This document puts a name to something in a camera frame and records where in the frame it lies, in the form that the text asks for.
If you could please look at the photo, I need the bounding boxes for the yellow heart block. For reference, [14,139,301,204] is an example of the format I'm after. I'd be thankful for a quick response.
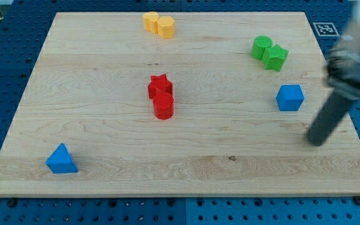
[142,11,159,34]

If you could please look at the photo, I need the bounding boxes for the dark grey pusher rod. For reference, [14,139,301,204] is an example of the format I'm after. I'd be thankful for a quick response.
[306,91,354,146]

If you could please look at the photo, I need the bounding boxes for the red cylinder block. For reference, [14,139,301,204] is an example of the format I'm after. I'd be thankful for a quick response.
[152,92,174,120]

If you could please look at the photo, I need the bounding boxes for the robot arm end effector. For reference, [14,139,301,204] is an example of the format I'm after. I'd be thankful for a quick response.
[326,1,360,100]

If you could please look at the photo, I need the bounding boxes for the white fiducial marker tag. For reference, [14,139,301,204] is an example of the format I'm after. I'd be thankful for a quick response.
[313,22,339,37]

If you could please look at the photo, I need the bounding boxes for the yellow hexagon block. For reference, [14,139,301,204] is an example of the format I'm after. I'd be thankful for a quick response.
[157,16,176,39]

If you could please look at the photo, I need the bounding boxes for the green star block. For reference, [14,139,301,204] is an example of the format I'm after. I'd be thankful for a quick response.
[262,44,289,71]

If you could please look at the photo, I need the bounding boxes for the green cylinder block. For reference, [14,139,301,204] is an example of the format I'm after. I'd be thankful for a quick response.
[251,36,273,60]

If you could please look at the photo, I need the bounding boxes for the blue triangle block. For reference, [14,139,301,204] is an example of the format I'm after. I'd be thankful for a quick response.
[45,143,78,174]

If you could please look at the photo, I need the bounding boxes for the wooden board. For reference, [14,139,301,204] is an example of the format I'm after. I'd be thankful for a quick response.
[0,12,360,198]

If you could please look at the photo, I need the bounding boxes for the blue cube block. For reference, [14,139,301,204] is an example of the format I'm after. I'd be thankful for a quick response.
[276,84,304,111]

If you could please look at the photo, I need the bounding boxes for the red star block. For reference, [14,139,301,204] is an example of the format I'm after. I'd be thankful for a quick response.
[147,74,173,99]

